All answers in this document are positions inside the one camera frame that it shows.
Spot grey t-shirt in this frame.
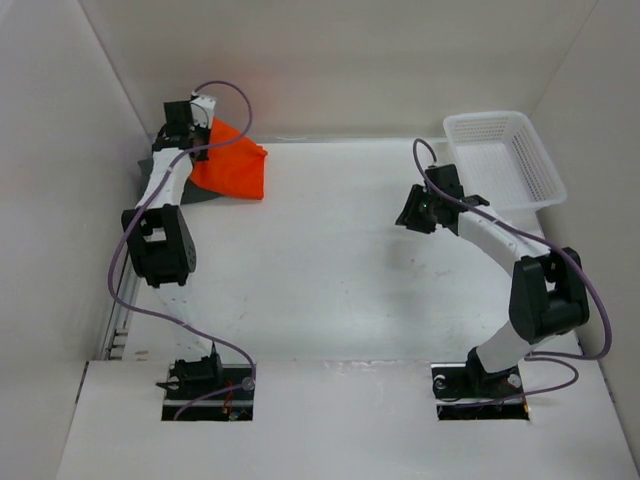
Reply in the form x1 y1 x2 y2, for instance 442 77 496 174
137 158 222 205

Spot orange t-shirt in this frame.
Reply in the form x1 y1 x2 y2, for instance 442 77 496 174
189 137 268 201

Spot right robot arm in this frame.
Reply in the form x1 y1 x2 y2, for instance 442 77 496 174
396 165 590 396

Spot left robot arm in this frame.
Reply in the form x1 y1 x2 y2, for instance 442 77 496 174
127 93 216 362

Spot white plastic laundry basket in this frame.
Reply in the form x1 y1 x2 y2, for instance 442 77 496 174
443 111 567 216

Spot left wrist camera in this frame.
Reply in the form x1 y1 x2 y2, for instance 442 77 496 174
189 90 217 129

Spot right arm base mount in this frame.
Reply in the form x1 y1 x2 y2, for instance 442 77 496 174
431 363 529 421

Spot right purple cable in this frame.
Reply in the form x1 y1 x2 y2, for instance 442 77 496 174
411 137 614 404

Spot aluminium rail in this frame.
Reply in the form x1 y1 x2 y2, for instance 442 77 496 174
95 244 141 361

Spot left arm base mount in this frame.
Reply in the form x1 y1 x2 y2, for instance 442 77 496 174
156 353 255 422

